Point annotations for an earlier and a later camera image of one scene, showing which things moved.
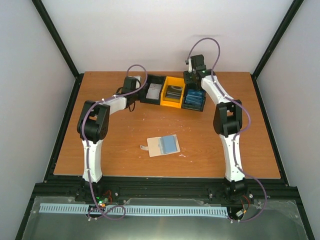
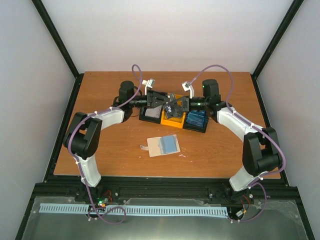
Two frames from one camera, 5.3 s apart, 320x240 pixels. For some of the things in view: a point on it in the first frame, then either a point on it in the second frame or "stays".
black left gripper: x=142 y=96 to x=152 y=99
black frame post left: x=59 y=41 stays
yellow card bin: x=172 y=102 to x=177 y=122
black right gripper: x=186 y=79 to x=185 y=101
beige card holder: x=161 y=145 stays
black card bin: x=153 y=79 to x=142 y=116
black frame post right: x=291 y=13 stays
